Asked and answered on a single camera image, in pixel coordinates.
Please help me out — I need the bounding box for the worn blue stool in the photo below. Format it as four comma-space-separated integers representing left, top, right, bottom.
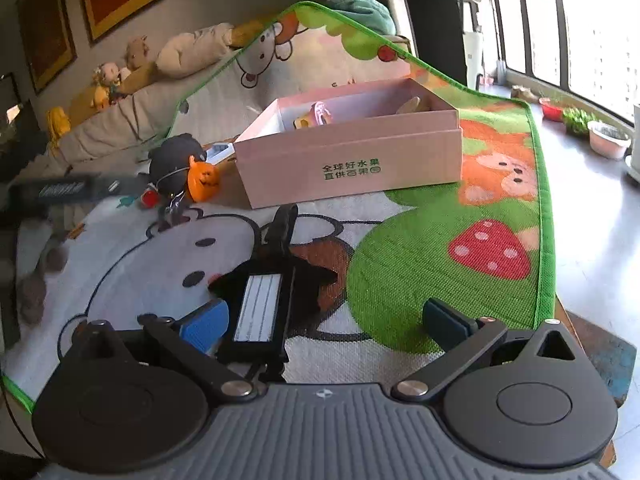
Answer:
555, 307, 638, 408

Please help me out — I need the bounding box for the black plush toy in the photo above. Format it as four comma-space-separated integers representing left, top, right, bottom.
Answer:
136, 133, 208, 211

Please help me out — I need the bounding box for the long yellow cushion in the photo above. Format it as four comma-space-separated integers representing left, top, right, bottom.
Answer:
67, 65, 162, 126

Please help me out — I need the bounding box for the tan toy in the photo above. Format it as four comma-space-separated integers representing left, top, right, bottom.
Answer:
395, 96, 433, 116

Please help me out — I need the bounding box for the cartoon play mat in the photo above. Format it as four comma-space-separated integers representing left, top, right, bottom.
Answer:
0, 1, 558, 411

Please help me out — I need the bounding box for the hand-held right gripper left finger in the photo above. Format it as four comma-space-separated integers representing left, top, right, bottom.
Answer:
60, 299, 256, 403

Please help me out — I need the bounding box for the pink yellow plush doll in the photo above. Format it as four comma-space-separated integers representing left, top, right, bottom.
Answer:
90, 61, 132, 110

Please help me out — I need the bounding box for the short yellow cushion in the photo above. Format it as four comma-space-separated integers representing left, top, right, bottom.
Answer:
227, 17, 281, 51

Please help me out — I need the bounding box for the green cushion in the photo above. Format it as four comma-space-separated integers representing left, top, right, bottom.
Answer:
327, 0, 398, 36

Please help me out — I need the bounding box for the sofa with beige cover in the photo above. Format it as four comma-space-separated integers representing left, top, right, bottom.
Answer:
47, 20, 271, 171

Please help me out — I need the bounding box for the green potted plant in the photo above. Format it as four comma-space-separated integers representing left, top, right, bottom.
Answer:
562, 107, 603, 136

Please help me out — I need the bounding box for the window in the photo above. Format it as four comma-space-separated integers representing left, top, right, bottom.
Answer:
487, 0, 640, 126

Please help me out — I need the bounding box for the pink basin plant pot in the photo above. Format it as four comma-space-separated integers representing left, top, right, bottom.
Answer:
587, 120, 632, 161

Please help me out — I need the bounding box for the brown plush toy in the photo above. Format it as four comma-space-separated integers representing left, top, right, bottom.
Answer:
124, 36, 151, 72

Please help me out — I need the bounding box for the white cylinder appliance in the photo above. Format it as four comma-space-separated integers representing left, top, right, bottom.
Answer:
462, 30, 483, 88

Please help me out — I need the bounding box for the orange pumpkin toy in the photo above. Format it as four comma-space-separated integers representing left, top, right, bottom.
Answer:
186, 156, 221, 203

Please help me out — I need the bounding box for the red plant pot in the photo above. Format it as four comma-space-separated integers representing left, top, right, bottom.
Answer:
539, 97, 566, 122

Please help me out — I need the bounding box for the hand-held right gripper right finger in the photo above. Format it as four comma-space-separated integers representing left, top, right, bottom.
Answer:
392, 298, 578, 403

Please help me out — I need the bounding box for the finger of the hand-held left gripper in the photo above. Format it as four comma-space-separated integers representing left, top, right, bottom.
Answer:
95, 175, 143, 197

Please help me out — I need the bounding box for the pink cardboard box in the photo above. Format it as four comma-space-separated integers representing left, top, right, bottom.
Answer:
234, 77, 462, 210

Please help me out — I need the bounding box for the dark cabinet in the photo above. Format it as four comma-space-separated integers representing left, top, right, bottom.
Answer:
0, 72, 48, 181

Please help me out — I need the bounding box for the yellow backpack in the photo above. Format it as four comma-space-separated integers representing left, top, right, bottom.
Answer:
46, 106, 71, 148

